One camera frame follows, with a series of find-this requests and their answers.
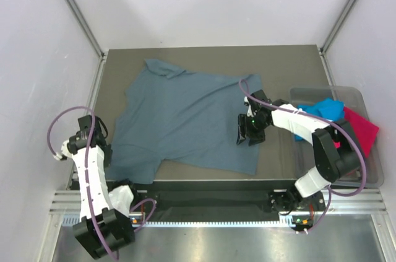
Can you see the front aluminium rail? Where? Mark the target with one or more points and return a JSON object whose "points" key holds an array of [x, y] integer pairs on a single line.
{"points": [[369, 201]]}

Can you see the left aluminium frame post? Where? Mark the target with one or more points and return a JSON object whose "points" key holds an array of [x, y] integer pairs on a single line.
{"points": [[79, 17]]}

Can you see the bright blue t-shirt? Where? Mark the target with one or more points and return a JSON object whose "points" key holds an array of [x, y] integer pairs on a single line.
{"points": [[328, 109]]}

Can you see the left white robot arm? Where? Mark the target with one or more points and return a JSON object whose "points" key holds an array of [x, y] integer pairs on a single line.
{"points": [[104, 225]]}

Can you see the magenta t-shirt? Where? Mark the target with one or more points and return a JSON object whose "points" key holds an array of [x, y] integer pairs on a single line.
{"points": [[365, 131]]}

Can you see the right aluminium frame post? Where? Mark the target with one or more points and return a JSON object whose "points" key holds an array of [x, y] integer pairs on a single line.
{"points": [[341, 19]]}

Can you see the aluminium frame post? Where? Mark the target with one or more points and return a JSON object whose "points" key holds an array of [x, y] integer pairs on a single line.
{"points": [[341, 19], [79, 17]]}

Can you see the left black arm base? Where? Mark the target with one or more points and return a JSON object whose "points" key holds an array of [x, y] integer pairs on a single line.
{"points": [[139, 201]]}

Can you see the grey-blue t-shirt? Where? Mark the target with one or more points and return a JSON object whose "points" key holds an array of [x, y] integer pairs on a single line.
{"points": [[183, 116]]}

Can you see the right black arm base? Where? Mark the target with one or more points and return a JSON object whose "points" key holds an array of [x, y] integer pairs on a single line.
{"points": [[284, 201]]}

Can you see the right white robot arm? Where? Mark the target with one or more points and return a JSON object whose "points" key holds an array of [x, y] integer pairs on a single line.
{"points": [[336, 149]]}

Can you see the clear plastic bin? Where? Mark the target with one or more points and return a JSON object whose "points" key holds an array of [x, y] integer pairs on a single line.
{"points": [[353, 100]]}

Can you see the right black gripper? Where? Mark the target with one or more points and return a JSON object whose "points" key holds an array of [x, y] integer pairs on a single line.
{"points": [[255, 137]]}

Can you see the slotted cable duct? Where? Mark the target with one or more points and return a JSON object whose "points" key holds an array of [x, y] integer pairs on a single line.
{"points": [[136, 218]]}

